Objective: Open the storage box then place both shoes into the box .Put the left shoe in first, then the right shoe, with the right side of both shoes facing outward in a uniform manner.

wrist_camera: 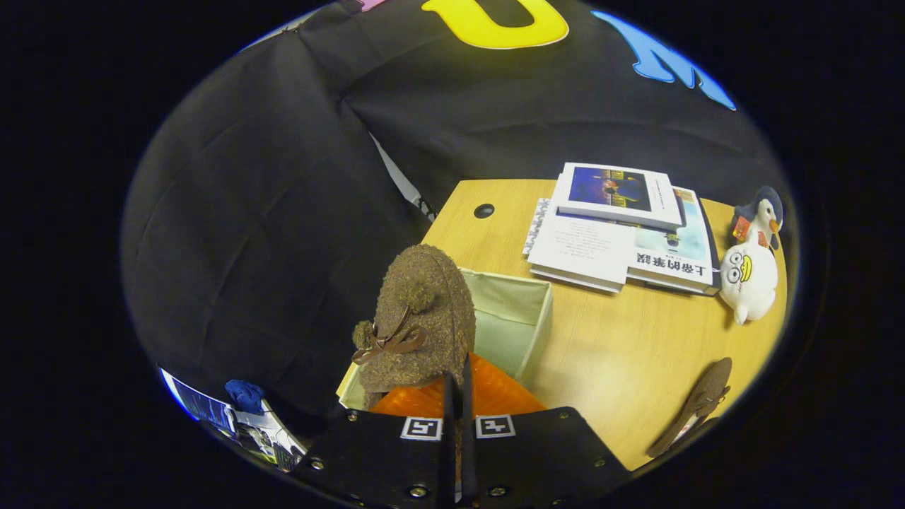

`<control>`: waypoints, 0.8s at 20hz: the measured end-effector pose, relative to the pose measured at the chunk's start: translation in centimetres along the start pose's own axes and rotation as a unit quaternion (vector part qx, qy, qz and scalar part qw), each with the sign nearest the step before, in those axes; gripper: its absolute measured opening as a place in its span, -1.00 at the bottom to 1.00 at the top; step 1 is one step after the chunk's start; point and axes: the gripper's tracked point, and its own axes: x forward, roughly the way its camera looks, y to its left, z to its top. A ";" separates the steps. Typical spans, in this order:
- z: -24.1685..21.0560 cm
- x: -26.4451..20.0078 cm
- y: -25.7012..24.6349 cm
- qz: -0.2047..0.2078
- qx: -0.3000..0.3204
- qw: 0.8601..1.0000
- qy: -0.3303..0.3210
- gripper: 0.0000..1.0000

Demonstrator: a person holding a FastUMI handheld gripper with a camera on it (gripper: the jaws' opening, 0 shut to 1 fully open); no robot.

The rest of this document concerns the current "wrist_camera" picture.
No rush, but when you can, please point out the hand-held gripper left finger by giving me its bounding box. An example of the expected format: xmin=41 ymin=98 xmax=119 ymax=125
xmin=291 ymin=371 xmax=457 ymax=509

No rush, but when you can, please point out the cream fabric storage box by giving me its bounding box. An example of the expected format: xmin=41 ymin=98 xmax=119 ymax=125
xmin=338 ymin=267 xmax=554 ymax=411

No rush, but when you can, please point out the small book with dark picture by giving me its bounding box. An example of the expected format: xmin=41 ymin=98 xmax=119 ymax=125
xmin=551 ymin=162 xmax=684 ymax=231

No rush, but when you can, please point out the black backdrop cloth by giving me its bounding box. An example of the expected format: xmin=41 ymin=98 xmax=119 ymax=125
xmin=120 ymin=0 xmax=786 ymax=439

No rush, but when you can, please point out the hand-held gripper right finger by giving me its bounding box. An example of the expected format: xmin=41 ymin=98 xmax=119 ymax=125
xmin=461 ymin=353 xmax=631 ymax=507

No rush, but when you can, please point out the grey penguin plush toy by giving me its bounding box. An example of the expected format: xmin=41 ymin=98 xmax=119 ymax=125
xmin=731 ymin=185 xmax=785 ymax=250

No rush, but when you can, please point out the white duck plush toy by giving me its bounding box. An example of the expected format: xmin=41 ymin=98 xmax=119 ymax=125
xmin=718 ymin=240 xmax=779 ymax=326

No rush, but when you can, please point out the blue cloth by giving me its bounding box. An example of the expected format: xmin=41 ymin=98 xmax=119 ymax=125
xmin=225 ymin=380 xmax=267 ymax=416

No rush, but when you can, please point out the brown fuzzy shoe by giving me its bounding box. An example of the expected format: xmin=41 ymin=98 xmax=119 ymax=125
xmin=351 ymin=244 xmax=477 ymax=411
xmin=646 ymin=357 xmax=733 ymax=459

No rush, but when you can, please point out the white book with text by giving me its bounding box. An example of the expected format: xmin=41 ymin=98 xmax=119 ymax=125
xmin=523 ymin=197 xmax=641 ymax=293

